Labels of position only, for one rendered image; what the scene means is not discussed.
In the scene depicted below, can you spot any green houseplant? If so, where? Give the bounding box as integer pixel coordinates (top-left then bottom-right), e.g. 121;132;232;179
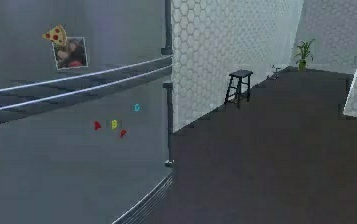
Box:
292;38;316;72

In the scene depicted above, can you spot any black stool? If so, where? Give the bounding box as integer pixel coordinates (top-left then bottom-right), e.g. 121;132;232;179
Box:
223;69;254;108

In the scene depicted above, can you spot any white framed photo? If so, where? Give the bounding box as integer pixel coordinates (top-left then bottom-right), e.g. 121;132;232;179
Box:
51;36;89;71

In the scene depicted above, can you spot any grey fridge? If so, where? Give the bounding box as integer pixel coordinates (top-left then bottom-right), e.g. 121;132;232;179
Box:
0;0;174;224

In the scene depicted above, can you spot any pizza slice magnet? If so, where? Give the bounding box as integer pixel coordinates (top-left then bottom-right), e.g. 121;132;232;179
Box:
41;24;68;47

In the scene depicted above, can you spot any dark fridge handle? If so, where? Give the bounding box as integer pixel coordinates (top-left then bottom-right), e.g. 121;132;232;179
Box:
160;0;174;56
162;81;175;168

